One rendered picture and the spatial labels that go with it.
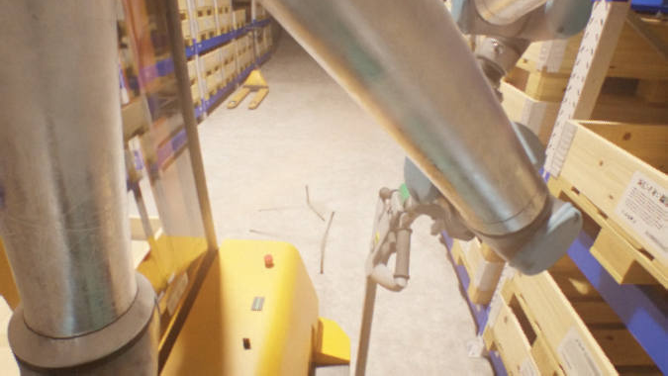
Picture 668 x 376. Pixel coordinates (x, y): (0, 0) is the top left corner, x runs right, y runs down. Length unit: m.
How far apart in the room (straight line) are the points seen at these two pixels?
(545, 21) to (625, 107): 1.24
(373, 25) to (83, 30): 0.22
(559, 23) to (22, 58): 0.71
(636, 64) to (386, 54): 1.71
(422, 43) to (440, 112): 0.05
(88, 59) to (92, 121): 0.05
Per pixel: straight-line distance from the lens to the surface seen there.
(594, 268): 1.46
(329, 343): 1.85
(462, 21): 0.66
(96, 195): 0.36
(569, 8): 0.73
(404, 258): 0.85
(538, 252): 0.39
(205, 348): 1.25
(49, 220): 0.36
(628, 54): 1.83
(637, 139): 1.66
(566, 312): 1.49
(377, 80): 0.21
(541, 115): 1.70
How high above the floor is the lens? 1.90
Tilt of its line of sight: 28 degrees down
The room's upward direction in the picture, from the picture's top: 2 degrees clockwise
